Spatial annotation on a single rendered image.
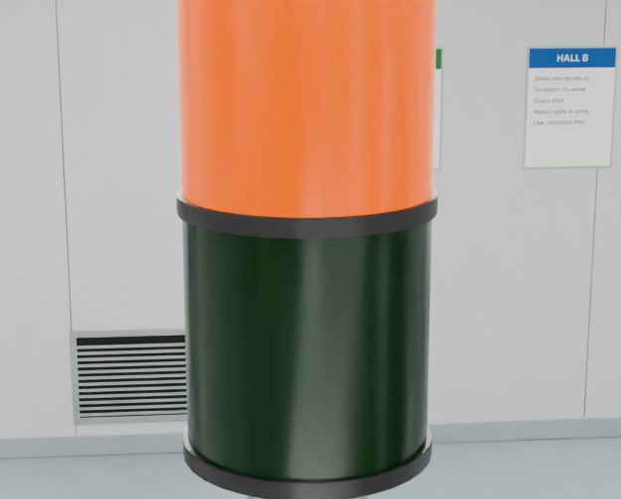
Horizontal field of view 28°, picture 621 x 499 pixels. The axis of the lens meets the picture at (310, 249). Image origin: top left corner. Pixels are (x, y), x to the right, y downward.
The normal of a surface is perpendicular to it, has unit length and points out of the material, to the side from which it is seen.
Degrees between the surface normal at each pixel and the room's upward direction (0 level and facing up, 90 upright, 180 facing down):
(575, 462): 0
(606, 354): 90
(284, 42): 90
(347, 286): 90
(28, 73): 90
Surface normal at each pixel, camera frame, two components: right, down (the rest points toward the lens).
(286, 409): -0.15, 0.23
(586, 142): 0.09, 0.23
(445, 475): 0.00, -0.97
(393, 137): 0.60, 0.18
